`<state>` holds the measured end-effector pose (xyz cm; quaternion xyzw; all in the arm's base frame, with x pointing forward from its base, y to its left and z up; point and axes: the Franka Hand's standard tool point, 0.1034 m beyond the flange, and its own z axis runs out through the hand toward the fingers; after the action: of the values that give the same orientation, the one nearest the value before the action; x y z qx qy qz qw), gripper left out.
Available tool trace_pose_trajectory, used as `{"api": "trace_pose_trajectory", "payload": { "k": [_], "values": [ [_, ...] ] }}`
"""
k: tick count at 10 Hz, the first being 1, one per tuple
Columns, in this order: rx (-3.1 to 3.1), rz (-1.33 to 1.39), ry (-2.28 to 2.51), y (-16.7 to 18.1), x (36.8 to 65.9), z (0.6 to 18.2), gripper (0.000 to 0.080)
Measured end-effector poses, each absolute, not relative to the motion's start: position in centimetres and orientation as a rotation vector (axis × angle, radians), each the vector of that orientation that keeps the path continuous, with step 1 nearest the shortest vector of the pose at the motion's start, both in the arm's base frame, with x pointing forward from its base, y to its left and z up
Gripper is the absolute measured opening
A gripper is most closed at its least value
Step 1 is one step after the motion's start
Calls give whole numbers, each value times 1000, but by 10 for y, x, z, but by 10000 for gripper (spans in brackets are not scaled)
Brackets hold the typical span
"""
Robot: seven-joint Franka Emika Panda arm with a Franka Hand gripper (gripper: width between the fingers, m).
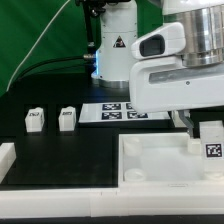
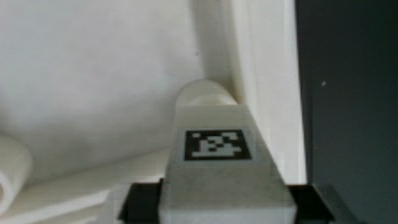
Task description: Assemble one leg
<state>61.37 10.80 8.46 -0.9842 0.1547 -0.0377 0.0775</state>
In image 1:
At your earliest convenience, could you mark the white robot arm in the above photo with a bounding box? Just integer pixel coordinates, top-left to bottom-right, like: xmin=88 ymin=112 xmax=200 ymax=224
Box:
xmin=92 ymin=0 xmax=224 ymax=128

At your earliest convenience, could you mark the white marker sheet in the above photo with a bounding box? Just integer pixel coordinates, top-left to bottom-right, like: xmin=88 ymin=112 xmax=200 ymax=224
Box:
xmin=79 ymin=102 xmax=170 ymax=123

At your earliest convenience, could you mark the black cable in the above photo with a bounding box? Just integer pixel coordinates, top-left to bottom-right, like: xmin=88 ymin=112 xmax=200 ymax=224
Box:
xmin=16 ymin=54 xmax=98 ymax=81

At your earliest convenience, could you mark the white front rail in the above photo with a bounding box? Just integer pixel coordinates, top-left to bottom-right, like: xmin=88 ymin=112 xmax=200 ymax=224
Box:
xmin=0 ymin=186 xmax=224 ymax=219

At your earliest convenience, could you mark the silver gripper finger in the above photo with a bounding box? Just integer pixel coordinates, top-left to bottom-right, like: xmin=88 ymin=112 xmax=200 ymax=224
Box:
xmin=178 ymin=110 xmax=194 ymax=138

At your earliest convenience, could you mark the white square tabletop part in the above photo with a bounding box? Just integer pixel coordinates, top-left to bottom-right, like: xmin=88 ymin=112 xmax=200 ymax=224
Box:
xmin=119 ymin=132 xmax=224 ymax=187

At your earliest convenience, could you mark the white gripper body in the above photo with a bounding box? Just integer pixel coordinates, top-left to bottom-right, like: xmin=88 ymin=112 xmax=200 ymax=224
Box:
xmin=129 ymin=56 xmax=224 ymax=113

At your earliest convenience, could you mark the black camera pole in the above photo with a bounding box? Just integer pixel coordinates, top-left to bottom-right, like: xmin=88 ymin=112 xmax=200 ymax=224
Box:
xmin=75 ymin=0 xmax=99 ymax=54

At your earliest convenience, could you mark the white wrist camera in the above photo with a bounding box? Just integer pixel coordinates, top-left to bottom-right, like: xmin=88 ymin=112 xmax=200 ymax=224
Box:
xmin=131 ymin=22 xmax=186 ymax=60

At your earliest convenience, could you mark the white left corner bracket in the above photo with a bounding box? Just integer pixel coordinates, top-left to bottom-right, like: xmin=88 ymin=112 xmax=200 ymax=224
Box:
xmin=0 ymin=143 xmax=16 ymax=183

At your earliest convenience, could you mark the white cable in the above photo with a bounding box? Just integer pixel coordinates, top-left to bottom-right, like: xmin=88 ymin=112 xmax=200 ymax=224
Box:
xmin=5 ymin=0 xmax=72 ymax=93

